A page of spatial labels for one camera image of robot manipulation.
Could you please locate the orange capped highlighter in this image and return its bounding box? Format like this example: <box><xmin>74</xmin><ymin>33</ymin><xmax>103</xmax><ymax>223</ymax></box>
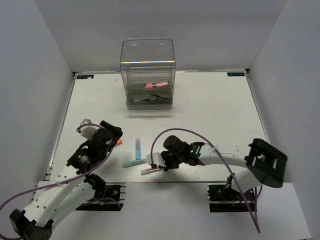
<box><xmin>115</xmin><ymin>139</ymin><xmax>123</xmax><ymax>147</ymax></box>

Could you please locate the green highlighter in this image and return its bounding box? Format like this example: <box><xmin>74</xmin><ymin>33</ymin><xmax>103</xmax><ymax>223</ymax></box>
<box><xmin>122</xmin><ymin>158</ymin><xmax>147</xmax><ymax>168</ymax></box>

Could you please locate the red pen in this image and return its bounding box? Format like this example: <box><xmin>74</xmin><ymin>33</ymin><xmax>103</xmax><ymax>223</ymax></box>
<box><xmin>140</xmin><ymin>168</ymin><xmax>163</xmax><ymax>176</ymax></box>

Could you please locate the green pen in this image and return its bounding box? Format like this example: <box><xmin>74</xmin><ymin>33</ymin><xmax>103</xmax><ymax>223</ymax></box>
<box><xmin>134</xmin><ymin>97</ymin><xmax>160</xmax><ymax>103</ymax></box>

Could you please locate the pink capped marker tube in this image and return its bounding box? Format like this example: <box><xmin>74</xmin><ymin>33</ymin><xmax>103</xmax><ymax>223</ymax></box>
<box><xmin>144</xmin><ymin>81</ymin><xmax>171</xmax><ymax>90</ymax></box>

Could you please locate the clear acrylic drawer organizer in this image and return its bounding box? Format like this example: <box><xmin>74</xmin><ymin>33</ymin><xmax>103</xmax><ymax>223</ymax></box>
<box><xmin>120</xmin><ymin>37</ymin><xmax>176</xmax><ymax>110</ymax></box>

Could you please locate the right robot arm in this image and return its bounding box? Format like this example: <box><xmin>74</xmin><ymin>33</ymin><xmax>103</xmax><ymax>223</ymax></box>
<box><xmin>156</xmin><ymin>135</ymin><xmax>288</xmax><ymax>200</ymax></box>

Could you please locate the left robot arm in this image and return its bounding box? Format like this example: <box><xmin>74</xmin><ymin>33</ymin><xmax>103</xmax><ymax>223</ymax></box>
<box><xmin>9</xmin><ymin>120</ymin><xmax>123</xmax><ymax>240</ymax></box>

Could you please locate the blue highlighter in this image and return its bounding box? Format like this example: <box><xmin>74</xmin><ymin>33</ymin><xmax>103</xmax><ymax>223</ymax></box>
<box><xmin>135</xmin><ymin>138</ymin><xmax>141</xmax><ymax>160</ymax></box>

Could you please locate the left blue table label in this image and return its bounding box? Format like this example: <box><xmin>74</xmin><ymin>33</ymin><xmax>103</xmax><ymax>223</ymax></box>
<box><xmin>76</xmin><ymin>74</ymin><xmax>94</xmax><ymax>80</ymax></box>

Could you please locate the blue table label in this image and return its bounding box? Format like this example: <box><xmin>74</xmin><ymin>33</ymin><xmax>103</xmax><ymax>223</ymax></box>
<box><xmin>227</xmin><ymin>72</ymin><xmax>245</xmax><ymax>77</ymax></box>
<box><xmin>76</xmin><ymin>74</ymin><xmax>94</xmax><ymax>80</ymax></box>

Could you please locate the right blue table label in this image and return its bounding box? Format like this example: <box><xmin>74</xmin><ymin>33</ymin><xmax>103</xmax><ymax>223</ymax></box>
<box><xmin>227</xmin><ymin>72</ymin><xmax>245</xmax><ymax>77</ymax></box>

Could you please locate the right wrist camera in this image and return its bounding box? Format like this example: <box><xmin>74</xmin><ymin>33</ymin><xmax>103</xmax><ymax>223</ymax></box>
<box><xmin>146</xmin><ymin>152</ymin><xmax>166</xmax><ymax>171</ymax></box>

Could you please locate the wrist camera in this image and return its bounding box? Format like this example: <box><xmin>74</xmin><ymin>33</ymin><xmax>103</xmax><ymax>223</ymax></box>
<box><xmin>146</xmin><ymin>152</ymin><xmax>166</xmax><ymax>171</ymax></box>
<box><xmin>77</xmin><ymin>118</ymin><xmax>99</xmax><ymax>140</ymax></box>

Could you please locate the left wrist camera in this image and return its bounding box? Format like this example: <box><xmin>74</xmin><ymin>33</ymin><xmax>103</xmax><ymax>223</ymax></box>
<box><xmin>77</xmin><ymin>118</ymin><xmax>99</xmax><ymax>140</ymax></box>

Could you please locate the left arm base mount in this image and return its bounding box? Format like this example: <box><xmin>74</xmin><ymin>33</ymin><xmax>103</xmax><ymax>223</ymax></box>
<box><xmin>76</xmin><ymin>183</ymin><xmax>126</xmax><ymax>212</ymax></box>

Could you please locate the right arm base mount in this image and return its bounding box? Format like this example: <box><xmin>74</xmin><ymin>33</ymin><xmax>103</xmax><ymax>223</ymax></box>
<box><xmin>207</xmin><ymin>184</ymin><xmax>249</xmax><ymax>213</ymax></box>

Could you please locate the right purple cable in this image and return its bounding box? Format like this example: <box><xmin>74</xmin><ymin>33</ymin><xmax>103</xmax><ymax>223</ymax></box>
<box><xmin>149</xmin><ymin>127</ymin><xmax>263</xmax><ymax>234</ymax></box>

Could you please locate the purple cable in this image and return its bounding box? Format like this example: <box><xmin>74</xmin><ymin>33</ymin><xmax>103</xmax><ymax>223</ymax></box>
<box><xmin>0</xmin><ymin>123</ymin><xmax>125</xmax><ymax>213</ymax></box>
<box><xmin>149</xmin><ymin>127</ymin><xmax>263</xmax><ymax>234</ymax></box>

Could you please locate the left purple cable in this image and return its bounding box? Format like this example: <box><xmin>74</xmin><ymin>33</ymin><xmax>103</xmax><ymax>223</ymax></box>
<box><xmin>0</xmin><ymin>123</ymin><xmax>125</xmax><ymax>213</ymax></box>

